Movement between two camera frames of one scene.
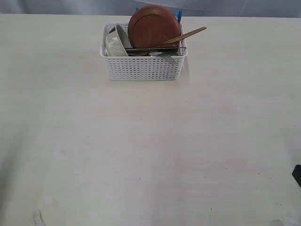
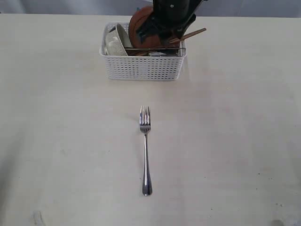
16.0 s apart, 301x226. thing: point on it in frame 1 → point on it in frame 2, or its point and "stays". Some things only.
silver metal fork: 164,55 → 145,121
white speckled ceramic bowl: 116,42 stays
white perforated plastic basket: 143,68 stays
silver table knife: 140,49 stays
